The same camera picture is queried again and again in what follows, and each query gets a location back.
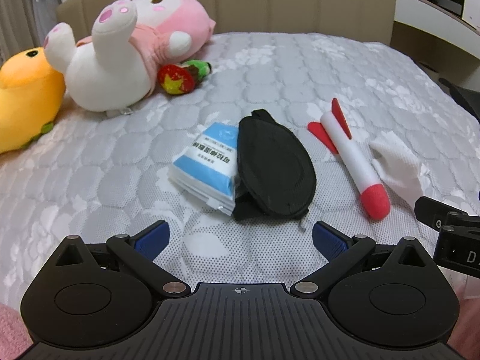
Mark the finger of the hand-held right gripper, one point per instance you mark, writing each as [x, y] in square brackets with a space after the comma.
[431, 212]

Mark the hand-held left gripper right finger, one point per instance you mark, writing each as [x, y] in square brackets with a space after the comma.
[330, 240]

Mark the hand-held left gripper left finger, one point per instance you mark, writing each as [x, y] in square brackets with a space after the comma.
[152, 240]

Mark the white and red foam rocket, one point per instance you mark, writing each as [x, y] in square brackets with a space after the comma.
[352, 153]

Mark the blue and white packet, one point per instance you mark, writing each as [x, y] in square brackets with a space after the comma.
[204, 165]

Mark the person's right forearm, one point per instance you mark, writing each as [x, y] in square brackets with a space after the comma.
[470, 322]

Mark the white tissue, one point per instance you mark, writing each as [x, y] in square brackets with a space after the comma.
[401, 168]

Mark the black eye mask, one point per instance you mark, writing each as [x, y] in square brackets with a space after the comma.
[273, 165]

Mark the black chair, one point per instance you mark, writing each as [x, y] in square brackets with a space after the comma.
[461, 93]

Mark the red strawberry plush toy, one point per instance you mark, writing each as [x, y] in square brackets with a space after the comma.
[176, 78]

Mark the pink fleece clothing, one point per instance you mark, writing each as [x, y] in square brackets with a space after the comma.
[11, 330]

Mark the pink and white plush toy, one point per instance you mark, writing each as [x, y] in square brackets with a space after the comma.
[112, 67]

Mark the white curved desk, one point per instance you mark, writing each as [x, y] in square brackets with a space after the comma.
[431, 33]

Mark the yellow plush toy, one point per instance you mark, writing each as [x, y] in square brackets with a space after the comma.
[26, 97]

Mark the white cardboard box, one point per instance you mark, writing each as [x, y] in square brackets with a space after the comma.
[473, 0]

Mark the beige padded headboard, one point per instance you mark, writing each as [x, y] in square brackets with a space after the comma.
[281, 0]

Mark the grey curtain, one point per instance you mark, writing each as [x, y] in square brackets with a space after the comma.
[22, 15]

